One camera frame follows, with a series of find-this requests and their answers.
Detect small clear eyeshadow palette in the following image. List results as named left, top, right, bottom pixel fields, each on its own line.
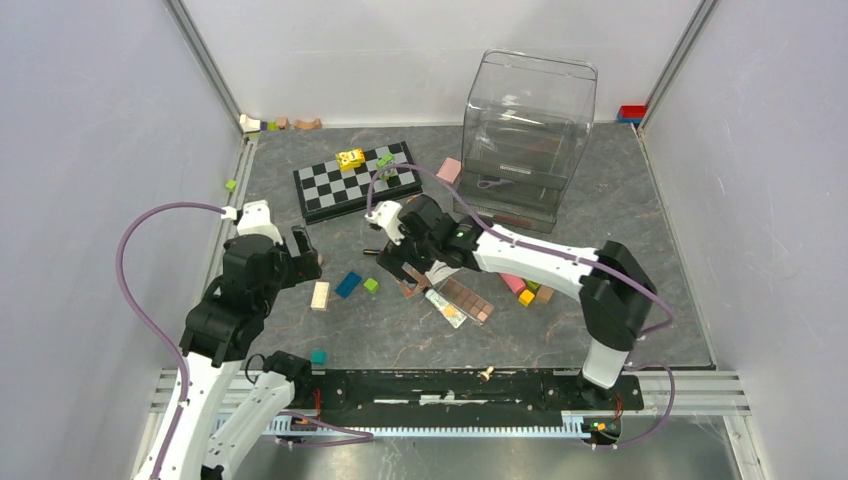
left=396, top=267, right=431, bottom=298

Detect cream wooden block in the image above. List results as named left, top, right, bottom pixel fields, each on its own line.
left=310, top=281, right=330, bottom=311

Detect blue block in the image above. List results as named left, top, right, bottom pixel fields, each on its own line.
left=334, top=271, right=362, bottom=299

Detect brown eyeshadow palette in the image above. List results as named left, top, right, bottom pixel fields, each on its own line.
left=437, top=278, right=494, bottom=324

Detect pink bottle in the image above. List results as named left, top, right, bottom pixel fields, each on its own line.
left=500, top=273, right=527, bottom=296

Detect clear acrylic makeup organizer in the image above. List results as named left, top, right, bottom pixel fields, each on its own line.
left=456, top=49, right=598, bottom=234

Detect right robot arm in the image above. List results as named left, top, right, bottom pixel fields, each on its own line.
left=365, top=195, right=657, bottom=408

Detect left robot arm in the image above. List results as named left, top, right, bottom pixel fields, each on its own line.
left=136, top=226, right=321, bottom=479

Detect white eyebrow stencil card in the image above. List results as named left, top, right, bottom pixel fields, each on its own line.
left=425, top=261, right=459, bottom=286

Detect small green cube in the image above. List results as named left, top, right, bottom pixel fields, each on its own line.
left=363, top=277, right=380, bottom=293

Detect black white chessboard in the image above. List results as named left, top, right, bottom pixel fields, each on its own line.
left=293, top=141, right=422, bottom=225

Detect white cream tube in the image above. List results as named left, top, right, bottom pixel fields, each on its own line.
left=424, top=289, right=467, bottom=329

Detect pink sponge pad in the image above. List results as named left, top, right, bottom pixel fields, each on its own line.
left=436, top=157, right=462, bottom=185

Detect green toy block on chessboard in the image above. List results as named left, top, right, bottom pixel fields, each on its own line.
left=376, top=153, right=397, bottom=182

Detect teal cube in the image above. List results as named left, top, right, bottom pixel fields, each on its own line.
left=310, top=349, right=328, bottom=367

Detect yellow toy block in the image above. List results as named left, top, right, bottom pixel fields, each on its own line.
left=335, top=148, right=365, bottom=171

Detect yellow cube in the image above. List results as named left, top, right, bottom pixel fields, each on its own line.
left=517, top=289, right=536, bottom=307

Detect wooden blocks in corner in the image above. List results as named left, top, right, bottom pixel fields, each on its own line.
left=238, top=114, right=323, bottom=134

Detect white chess pawn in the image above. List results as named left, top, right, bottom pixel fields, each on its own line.
left=480, top=366, right=494, bottom=382

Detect brown wooden cube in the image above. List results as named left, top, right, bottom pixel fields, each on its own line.
left=535, top=285, right=554, bottom=304

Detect red blue bricks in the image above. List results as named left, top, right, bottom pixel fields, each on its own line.
left=616, top=104, right=647, bottom=124

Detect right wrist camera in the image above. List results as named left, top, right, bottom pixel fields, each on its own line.
left=365, top=201, right=405, bottom=245

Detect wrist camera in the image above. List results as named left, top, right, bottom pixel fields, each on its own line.
left=365, top=201, right=405, bottom=245
left=221, top=200, right=284, bottom=245

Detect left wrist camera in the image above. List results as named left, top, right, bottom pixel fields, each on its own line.
left=221, top=200, right=284, bottom=245

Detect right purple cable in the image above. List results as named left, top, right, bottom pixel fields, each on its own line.
left=365, top=162, right=678, bottom=450

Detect purple cable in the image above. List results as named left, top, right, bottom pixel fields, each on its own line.
left=365, top=162, right=678, bottom=450
left=116, top=201, right=238, bottom=480

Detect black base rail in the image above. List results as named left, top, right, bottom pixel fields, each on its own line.
left=292, top=368, right=645, bottom=428

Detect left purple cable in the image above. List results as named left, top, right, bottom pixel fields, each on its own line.
left=116, top=201, right=238, bottom=480

